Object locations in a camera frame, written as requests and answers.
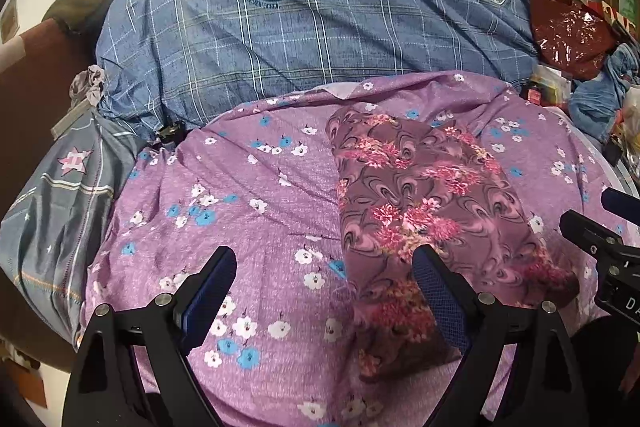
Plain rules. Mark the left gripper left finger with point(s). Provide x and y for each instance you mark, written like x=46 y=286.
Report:
x=200 y=297

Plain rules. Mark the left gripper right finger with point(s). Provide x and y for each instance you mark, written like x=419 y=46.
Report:
x=450 y=297

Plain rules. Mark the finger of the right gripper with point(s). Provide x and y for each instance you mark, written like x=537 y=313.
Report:
x=621 y=204

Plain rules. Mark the purple pink floral garment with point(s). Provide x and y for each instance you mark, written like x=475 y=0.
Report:
x=402 y=185

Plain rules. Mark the white plastic bag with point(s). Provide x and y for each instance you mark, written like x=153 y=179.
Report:
x=630 y=116

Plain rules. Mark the blue denim garment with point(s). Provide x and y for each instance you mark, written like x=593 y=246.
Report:
x=594 y=104

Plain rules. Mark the purple floral bed sheet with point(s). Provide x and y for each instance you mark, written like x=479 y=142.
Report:
x=262 y=181

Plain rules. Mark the small dark red bottle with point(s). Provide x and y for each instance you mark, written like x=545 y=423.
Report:
x=533 y=93

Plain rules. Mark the small black clip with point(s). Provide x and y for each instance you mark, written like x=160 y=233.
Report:
x=173 y=133

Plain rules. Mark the dark red plastic bag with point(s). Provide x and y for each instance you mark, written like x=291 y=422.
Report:
x=571 y=37

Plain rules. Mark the small grey crumpled cloth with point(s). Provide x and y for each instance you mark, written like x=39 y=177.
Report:
x=88 y=86

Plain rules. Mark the brown wooden headboard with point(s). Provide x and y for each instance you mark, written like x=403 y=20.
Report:
x=37 y=68

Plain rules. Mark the blue plaid duvet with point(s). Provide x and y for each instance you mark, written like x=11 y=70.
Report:
x=192 y=60

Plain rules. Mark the olive green cloth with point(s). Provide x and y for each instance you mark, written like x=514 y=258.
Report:
x=79 y=17

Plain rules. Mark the small wall plate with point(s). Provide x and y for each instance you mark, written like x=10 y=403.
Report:
x=8 y=20

